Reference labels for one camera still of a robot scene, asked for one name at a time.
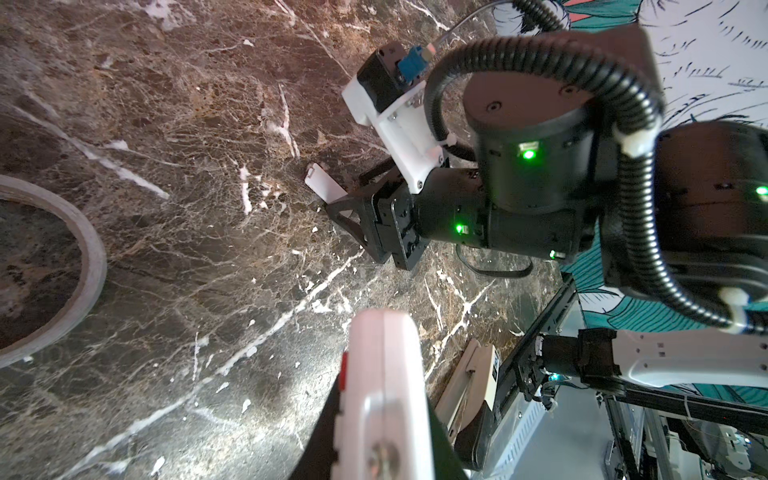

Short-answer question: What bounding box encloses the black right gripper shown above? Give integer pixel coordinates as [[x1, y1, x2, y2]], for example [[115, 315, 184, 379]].
[[325, 157, 429, 270]]

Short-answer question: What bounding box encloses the white battery cover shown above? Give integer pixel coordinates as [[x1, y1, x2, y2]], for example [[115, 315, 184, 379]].
[[304, 163, 347, 204]]

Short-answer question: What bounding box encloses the white remote control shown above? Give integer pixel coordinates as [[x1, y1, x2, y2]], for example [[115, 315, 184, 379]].
[[330, 309, 435, 479]]

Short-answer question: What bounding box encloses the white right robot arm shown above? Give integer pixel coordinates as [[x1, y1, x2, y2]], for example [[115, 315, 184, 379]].
[[326, 1, 767, 390]]

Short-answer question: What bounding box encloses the clear tape roll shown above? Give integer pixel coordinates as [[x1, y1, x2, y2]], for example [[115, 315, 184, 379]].
[[1, 175, 107, 368]]

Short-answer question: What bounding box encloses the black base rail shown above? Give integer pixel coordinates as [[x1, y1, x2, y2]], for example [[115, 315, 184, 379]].
[[493, 273, 577, 422]]

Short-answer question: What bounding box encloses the white perforated cable duct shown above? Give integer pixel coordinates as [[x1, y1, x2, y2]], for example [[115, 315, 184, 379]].
[[477, 394, 547, 479]]

